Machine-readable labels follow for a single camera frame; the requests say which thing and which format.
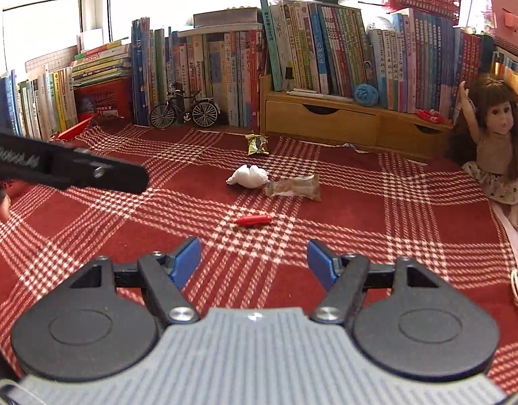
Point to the blue knitted toy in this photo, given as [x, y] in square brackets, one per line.
[365, 95]

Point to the crumpled white tissue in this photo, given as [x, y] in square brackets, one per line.
[248, 176]

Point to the stack of flat-lying books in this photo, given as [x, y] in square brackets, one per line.
[101, 67]

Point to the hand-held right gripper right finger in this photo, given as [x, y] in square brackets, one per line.
[322, 263]

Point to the red plastic board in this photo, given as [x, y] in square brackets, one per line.
[71, 132]

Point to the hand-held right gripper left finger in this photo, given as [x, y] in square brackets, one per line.
[185, 261]

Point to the row of upright books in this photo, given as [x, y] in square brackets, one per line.
[225, 76]
[326, 50]
[39, 101]

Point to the white window frame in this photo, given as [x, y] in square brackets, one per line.
[94, 4]

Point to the small red toy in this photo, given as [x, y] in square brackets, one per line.
[427, 116]

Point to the olive gold snack packet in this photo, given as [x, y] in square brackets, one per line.
[257, 145]

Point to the red plastic crate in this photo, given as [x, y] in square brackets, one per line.
[103, 97]

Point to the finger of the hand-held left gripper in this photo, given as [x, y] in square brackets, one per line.
[115, 175]

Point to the grid cutting mat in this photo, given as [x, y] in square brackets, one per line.
[52, 61]

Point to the long-haired doll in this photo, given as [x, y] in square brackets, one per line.
[501, 120]

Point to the red pen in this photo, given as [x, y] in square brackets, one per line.
[254, 220]

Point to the brown snack wrapper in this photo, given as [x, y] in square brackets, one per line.
[295, 187]

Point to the person's left hand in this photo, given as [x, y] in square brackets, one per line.
[4, 211]

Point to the thick grey book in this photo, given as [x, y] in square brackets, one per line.
[225, 17]

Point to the wooden drawer organizer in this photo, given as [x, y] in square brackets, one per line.
[309, 118]

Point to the miniature black bicycle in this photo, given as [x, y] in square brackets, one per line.
[205, 114]

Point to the red plaid blanket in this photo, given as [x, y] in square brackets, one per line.
[368, 228]

